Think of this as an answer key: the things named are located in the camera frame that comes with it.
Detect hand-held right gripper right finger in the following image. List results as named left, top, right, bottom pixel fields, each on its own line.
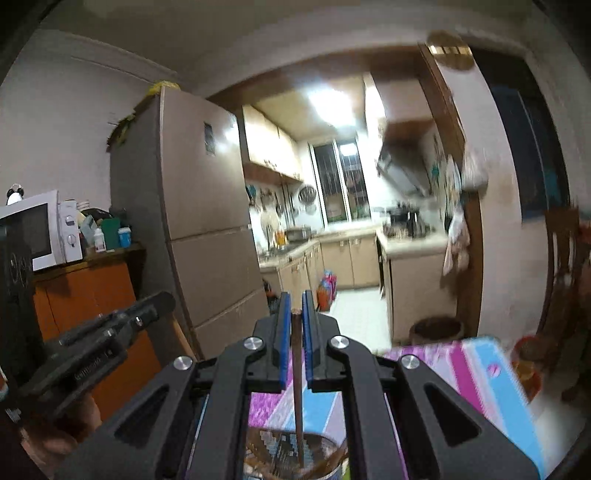
left=302, top=290, right=540, bottom=480

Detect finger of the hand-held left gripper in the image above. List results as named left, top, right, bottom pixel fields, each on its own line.
left=17, top=325, right=141, bottom=418
left=45, top=291, right=177, bottom=348

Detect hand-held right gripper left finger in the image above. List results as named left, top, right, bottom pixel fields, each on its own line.
left=55, top=292, right=291, bottom=480

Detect wooden chopstick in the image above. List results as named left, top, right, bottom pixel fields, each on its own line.
left=290, top=310, right=306, bottom=468

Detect blue perforated utensil holder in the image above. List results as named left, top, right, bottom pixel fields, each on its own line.
left=244, top=427, right=350, bottom=480

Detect person's left hand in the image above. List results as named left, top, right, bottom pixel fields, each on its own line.
left=21, top=392, right=103, bottom=478

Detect orange wooden cabinet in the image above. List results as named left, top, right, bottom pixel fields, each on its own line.
left=27, top=244, right=200, bottom=428

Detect bottles on kitchen floor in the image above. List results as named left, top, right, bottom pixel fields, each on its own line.
left=316, top=270, right=338, bottom=311

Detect white microwave oven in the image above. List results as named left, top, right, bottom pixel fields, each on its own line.
left=0, top=189, right=85, bottom=273

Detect beige lower kitchen cabinets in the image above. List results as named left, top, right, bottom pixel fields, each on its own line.
left=259, top=231, right=386, bottom=297

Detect grey refrigerator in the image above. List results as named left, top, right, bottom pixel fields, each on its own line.
left=107, top=84, right=272, bottom=363

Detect round brown basket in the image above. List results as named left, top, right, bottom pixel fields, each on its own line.
left=410, top=316, right=465, bottom=345

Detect barred kitchen window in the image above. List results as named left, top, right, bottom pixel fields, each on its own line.
left=311, top=140, right=371, bottom=223

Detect floral purple blue tablecloth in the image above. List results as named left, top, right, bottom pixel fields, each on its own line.
left=245, top=336, right=546, bottom=480

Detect hanging cloth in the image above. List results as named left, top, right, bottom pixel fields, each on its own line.
left=442, top=202, right=472, bottom=278

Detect beige upper kitchen cabinet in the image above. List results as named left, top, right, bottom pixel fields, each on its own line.
left=242, top=104, right=304, bottom=182

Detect steel range hood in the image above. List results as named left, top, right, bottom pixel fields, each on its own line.
left=376, top=137, right=435, bottom=195

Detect red container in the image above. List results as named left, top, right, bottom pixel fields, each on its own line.
left=512, top=336, right=544, bottom=403

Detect hanging plastic bag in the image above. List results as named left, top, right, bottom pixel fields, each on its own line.
left=461, top=151, right=489, bottom=191

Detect ceiling light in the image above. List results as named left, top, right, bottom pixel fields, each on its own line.
left=307, top=88, right=358, bottom=127

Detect beige cabinet above hood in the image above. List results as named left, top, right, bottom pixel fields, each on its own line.
left=364, top=75, right=438, bottom=143

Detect wooden chair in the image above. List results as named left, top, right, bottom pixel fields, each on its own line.
left=544, top=207, right=583, bottom=403

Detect wooden door frame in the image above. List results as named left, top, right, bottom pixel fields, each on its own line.
left=418, top=41, right=485, bottom=333

